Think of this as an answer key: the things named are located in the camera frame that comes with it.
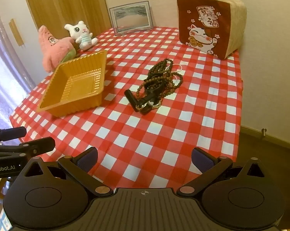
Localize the yellow plastic tray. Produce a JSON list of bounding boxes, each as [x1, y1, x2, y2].
[[37, 51, 107, 117]]

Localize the white pearl necklace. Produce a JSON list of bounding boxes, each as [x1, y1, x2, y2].
[[170, 63, 186, 80]]

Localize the sheer white curtain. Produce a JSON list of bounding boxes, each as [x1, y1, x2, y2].
[[0, 17, 35, 129]]

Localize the red white checkered tablecloth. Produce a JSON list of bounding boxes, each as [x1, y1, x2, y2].
[[10, 27, 243, 188]]

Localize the pink starfish plush toy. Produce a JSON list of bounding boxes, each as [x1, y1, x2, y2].
[[39, 25, 76, 73]]

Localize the white bunny plush toy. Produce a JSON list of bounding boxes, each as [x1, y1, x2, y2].
[[64, 21, 98, 51]]

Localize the wooden door panel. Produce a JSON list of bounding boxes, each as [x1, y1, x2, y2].
[[26, 0, 111, 39]]

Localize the brown lucky cat cushion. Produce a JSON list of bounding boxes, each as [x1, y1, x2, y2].
[[177, 0, 247, 60]]

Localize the framed sand picture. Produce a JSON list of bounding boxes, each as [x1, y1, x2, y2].
[[109, 1, 153, 35]]

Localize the wooden wall hook strip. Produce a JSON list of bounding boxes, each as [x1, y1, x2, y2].
[[9, 19, 24, 46]]

